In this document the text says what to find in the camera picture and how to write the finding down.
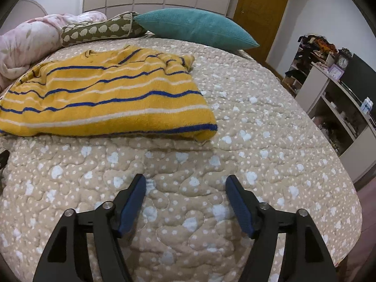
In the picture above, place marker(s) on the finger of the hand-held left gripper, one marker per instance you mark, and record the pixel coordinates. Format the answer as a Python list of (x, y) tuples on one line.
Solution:
[(3, 158)]

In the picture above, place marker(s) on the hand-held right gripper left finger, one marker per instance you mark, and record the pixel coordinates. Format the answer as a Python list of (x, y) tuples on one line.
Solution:
[(132, 208)]

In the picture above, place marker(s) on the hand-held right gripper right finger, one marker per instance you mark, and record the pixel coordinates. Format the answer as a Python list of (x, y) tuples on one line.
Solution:
[(239, 205)]

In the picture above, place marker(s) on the yellow striped sweater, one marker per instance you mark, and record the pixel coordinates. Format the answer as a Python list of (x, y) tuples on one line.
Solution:
[(102, 100)]

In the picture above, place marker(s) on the shelf rack with clothes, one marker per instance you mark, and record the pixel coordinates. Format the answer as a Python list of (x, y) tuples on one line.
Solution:
[(308, 55)]

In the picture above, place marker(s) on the beige dotted quilted bedspread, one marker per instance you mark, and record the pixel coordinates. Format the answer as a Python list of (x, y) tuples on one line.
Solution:
[(249, 141)]

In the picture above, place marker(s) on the pink floral duvet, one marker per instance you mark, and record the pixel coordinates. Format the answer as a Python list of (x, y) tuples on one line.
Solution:
[(26, 44)]

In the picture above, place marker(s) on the white media cabinet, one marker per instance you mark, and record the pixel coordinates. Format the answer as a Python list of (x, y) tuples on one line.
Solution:
[(314, 85)]

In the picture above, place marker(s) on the pink headboard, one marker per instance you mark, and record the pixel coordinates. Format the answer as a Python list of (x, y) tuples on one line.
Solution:
[(32, 7)]

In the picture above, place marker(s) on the white and blue box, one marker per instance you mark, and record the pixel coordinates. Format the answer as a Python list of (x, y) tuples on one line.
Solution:
[(364, 105), (370, 107)]

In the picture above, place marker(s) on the olive patterned pillow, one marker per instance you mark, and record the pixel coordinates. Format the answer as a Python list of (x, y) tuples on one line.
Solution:
[(100, 29)]

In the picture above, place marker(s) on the purple square clock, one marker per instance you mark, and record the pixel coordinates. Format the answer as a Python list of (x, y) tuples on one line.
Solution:
[(336, 72)]

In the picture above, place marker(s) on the dark ornate clock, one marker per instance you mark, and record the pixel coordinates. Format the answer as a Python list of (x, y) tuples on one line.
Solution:
[(343, 60)]

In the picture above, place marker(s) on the black television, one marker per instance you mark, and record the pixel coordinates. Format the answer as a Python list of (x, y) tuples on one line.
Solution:
[(362, 76)]

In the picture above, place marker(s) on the teal ribbed pillow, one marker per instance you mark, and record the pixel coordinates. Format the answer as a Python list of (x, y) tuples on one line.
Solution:
[(194, 26)]

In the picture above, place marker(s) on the wooden door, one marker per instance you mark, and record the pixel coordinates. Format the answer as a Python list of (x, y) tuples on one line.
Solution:
[(261, 14)]

